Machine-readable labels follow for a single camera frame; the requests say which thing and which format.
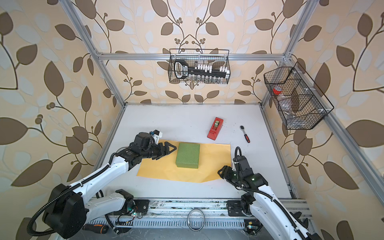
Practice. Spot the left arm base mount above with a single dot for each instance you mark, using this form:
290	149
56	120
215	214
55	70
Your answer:
138	207

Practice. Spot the aluminium front rail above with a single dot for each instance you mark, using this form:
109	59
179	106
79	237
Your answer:
183	214

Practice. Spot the black wire basket back wall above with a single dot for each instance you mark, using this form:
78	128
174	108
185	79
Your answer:
216	57

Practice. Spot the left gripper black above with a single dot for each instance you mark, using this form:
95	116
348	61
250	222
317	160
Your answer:
166	149

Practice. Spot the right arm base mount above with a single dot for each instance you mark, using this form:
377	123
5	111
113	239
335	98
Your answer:
235	209

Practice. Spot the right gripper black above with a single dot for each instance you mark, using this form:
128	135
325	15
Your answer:
225	173

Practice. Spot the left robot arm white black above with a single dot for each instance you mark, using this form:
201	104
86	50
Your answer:
71	207

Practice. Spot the orange black screwdriver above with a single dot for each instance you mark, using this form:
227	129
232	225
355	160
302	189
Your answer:
96	228

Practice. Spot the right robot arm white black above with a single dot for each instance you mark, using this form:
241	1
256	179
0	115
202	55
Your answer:
261	202

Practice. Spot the red tape dispenser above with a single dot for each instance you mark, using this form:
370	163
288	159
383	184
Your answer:
215	129

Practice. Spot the ratchet wrench red handle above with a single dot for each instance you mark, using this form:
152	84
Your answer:
245	134

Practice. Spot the socket set black rail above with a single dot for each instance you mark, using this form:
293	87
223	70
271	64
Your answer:
182	70

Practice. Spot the red capped plastic bottle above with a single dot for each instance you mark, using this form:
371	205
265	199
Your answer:
277	90

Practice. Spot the black wire basket wall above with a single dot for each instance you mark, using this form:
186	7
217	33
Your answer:
302	103
216	57

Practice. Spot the green gift box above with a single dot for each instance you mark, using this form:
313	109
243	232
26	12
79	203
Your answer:
188	155

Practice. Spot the black wire basket right wall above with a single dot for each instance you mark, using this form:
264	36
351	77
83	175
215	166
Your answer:
302	103

